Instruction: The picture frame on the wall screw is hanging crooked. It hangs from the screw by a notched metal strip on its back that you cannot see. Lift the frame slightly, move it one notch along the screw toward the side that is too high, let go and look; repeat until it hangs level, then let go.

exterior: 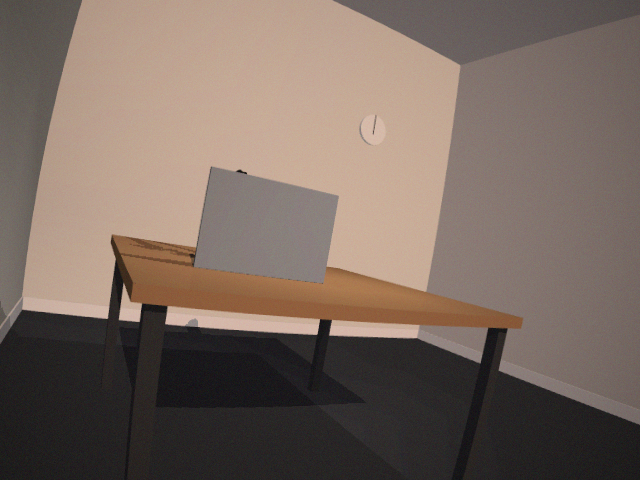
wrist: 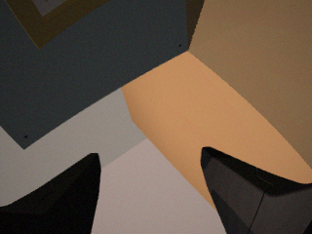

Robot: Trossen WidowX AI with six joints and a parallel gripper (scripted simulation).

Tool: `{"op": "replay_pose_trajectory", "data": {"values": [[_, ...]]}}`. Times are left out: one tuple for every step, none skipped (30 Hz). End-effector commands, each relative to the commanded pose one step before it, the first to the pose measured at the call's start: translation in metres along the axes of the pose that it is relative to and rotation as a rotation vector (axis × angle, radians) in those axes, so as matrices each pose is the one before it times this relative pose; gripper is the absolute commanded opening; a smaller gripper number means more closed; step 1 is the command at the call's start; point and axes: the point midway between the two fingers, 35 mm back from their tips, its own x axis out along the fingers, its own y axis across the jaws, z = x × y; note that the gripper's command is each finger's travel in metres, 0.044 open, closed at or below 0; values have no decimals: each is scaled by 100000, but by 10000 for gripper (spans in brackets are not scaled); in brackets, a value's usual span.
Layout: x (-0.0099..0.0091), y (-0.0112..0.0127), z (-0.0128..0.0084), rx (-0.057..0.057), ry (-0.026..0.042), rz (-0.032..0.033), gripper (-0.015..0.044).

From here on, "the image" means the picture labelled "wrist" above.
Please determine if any grey rectangular board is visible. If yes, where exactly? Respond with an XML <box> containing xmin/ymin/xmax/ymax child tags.
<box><xmin>0</xmin><ymin>0</ymin><xmax>188</xmax><ymax>149</ymax></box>

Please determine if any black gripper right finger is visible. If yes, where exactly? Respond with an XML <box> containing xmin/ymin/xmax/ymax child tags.
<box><xmin>200</xmin><ymin>147</ymin><xmax>312</xmax><ymax>234</ymax></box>

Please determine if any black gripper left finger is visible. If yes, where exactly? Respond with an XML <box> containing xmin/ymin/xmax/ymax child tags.
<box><xmin>0</xmin><ymin>153</ymin><xmax>101</xmax><ymax>234</ymax></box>

